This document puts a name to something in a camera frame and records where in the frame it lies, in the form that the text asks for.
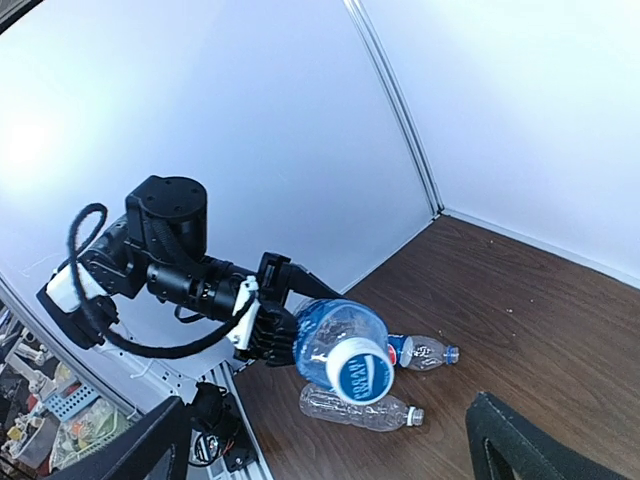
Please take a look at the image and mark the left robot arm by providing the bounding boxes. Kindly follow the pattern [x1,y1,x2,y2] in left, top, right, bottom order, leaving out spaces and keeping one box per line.
[36,175,340,367]

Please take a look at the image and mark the blue label water bottle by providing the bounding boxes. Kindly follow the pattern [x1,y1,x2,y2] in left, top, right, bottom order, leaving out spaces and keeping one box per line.
[293,299,394,405]

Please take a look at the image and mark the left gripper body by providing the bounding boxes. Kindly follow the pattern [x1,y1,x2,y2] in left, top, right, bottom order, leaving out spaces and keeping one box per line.
[234,252,297,367]

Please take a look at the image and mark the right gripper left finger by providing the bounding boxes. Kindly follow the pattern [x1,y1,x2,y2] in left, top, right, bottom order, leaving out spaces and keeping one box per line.
[50,396,192,480]

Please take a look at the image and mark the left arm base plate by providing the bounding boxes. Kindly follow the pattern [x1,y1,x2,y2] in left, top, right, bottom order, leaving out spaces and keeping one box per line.
[187,382,241,468]

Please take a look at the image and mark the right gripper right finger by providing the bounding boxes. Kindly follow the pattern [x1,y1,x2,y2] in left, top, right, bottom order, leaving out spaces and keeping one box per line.
[465,392,623,479]

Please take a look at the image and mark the Pepsi label plastic bottle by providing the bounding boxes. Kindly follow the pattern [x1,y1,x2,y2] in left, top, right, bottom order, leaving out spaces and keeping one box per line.
[388,334,460,372]

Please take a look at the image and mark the white blue-printed bottle cap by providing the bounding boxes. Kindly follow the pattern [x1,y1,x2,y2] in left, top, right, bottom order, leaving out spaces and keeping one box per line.
[326,337,394,405]

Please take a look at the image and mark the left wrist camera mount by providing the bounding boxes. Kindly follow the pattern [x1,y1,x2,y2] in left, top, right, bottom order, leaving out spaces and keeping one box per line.
[227,276,260,350]

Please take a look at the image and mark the clear unlabeled plastic bottle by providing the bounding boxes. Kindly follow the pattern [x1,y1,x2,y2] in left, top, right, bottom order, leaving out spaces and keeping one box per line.
[299,384,425,433]

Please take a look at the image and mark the clutter outside enclosure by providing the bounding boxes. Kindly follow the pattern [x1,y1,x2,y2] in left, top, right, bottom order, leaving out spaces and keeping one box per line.
[1,305,132,479]

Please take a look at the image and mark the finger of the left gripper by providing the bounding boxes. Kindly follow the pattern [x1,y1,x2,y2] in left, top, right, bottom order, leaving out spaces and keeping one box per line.
[288,263,344,300]

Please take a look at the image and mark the left aluminium frame post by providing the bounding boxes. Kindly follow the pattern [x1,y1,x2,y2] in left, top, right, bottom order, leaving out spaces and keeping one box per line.
[344,0,444,218]

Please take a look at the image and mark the front aluminium rail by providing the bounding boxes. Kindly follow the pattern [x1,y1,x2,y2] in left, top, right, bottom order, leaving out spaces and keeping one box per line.
[205,362,274,480]

